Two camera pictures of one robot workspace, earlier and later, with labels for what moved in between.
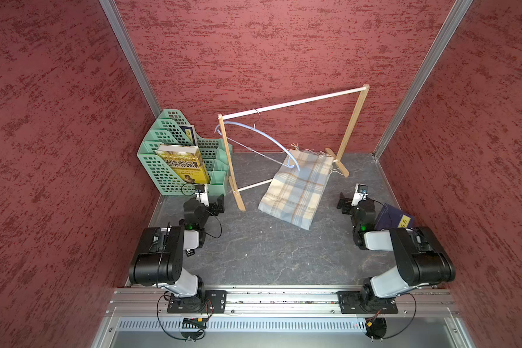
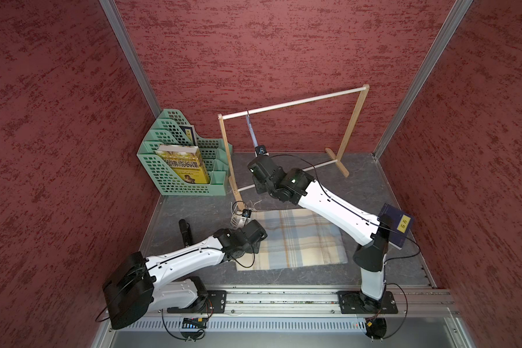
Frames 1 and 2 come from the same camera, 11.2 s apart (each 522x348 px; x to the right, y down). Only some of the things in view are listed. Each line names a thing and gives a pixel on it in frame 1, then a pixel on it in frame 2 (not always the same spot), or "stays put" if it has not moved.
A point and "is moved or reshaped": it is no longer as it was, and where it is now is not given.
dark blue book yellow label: (391, 217) stays put
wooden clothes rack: (338, 160) stays put
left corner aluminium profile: (130, 52) stays put
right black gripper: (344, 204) to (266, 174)
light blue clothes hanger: (258, 140) is moved or reshaped
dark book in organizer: (189, 130) stays put
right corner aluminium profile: (442, 40) stays put
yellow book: (188, 162) stays put
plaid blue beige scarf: (298, 185) is moved or reshaped
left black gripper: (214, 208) to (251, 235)
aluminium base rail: (131, 302) stays put
